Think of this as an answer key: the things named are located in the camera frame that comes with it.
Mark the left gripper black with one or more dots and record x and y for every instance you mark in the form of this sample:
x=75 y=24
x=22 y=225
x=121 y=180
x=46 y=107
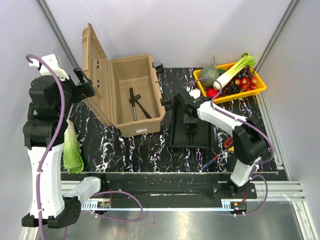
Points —
x=84 y=90

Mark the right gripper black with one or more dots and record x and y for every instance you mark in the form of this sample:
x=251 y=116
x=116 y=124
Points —
x=187 y=120

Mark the black tool box tray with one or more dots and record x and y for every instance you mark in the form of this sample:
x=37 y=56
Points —
x=188 y=132

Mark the tan plastic tool box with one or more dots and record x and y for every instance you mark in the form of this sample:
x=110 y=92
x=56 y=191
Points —
x=111 y=80

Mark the blue red screwdriver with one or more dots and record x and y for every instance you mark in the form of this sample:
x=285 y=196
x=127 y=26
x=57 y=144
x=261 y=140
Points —
x=206 y=165

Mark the claw hammer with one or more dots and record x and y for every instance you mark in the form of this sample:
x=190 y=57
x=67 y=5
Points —
x=132 y=98

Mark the black rubber mallet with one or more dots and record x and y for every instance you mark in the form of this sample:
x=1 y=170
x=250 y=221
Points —
x=136 y=99

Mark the yellow utility knife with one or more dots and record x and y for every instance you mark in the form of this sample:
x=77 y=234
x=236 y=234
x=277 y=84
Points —
x=231 y=150

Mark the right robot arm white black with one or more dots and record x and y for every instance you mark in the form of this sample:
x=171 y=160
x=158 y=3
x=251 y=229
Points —
x=249 y=141

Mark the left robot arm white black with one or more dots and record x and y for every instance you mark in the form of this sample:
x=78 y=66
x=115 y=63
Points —
x=52 y=95

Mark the red apple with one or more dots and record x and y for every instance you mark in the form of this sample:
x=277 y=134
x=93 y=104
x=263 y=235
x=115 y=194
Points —
x=212 y=93

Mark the green melon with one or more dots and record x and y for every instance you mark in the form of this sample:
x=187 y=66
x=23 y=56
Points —
x=207 y=76

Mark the dark grape bunch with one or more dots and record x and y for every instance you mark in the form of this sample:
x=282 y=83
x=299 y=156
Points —
x=230 y=89

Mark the avocado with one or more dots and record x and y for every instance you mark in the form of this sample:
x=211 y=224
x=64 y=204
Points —
x=221 y=71

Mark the red yellow cherry cluster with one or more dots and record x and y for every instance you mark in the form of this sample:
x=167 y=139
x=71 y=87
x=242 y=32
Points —
x=246 y=83

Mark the black marble pattern mat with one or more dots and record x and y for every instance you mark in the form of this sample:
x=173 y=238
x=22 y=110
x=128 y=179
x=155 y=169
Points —
x=104 y=149

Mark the yellow plastic tray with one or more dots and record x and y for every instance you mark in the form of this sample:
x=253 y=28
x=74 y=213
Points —
x=261 y=87

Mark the leek with green leaves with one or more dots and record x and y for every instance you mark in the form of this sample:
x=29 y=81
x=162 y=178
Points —
x=245 y=61

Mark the napa cabbage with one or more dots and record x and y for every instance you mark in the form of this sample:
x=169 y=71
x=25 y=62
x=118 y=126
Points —
x=72 y=160

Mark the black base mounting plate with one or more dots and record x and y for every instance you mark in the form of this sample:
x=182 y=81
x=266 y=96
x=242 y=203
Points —
x=166 y=202

